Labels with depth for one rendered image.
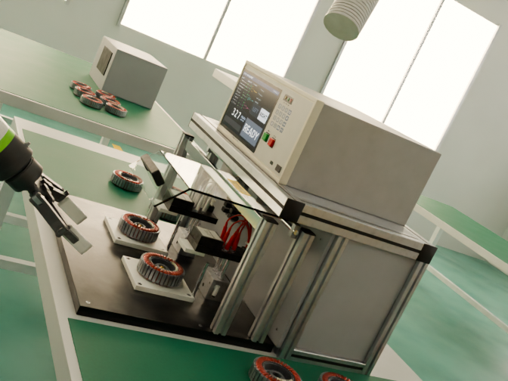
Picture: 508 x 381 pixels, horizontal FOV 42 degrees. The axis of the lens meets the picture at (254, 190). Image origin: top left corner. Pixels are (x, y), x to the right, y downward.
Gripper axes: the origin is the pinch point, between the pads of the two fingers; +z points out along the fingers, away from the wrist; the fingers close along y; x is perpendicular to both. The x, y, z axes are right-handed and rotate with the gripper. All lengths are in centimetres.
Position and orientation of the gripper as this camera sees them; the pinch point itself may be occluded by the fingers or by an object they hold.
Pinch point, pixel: (81, 231)
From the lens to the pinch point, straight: 153.6
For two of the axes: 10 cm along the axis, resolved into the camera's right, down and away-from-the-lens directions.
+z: 5.2, 6.8, 5.1
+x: 8.0, -6.0, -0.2
